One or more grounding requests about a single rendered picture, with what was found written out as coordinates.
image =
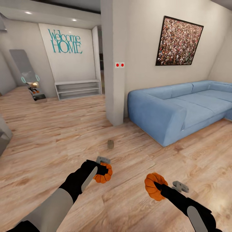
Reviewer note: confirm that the pumpkin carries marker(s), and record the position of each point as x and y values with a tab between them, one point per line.
104	178
151	188

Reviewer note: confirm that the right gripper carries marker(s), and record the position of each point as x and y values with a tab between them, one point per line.
168	192

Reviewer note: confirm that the pillar candle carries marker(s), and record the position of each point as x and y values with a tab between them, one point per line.
110	144

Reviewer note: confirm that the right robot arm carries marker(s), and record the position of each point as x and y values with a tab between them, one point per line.
200	216

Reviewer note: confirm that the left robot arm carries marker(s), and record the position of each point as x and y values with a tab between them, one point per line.
49	215

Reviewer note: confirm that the sofa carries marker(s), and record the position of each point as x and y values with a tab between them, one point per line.
172	112

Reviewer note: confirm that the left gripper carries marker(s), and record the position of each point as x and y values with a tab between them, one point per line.
102	170

